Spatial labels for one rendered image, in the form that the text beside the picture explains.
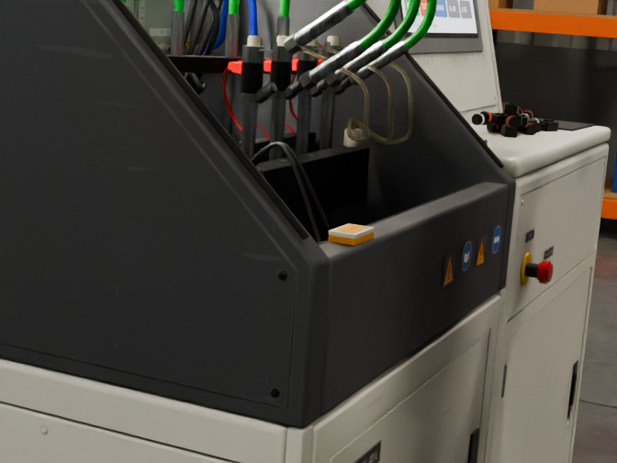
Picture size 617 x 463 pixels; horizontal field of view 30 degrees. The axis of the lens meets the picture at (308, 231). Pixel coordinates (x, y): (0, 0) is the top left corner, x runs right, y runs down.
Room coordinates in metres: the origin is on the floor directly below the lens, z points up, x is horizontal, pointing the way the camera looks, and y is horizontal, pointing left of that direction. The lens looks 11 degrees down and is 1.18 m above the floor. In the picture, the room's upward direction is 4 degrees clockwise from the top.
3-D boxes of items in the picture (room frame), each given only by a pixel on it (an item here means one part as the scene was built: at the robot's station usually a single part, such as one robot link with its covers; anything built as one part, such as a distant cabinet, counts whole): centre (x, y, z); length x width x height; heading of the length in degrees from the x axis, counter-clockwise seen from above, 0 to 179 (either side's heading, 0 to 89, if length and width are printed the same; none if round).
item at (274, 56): (1.51, 0.04, 1.02); 0.05 x 0.03 x 0.21; 65
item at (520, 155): (2.02, -0.34, 0.97); 0.70 x 0.22 x 0.03; 155
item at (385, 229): (1.35, -0.13, 0.87); 0.62 x 0.04 x 0.16; 155
